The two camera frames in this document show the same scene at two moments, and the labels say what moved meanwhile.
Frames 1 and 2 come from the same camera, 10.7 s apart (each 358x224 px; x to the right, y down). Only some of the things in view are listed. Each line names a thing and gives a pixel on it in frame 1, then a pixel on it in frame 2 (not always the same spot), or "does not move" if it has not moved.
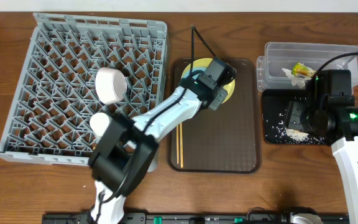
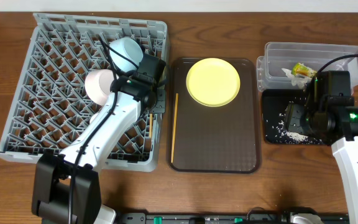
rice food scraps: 278,132 does not move
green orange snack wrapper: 300,68 does not move
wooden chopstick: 177,127 -> 174,127
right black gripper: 294,110 does not move
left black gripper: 217,98 -> 160,104
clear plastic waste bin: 317,56 does not move
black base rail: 194,218 does not move
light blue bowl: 187,72 -> 131,48
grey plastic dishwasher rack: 48,119 does not move
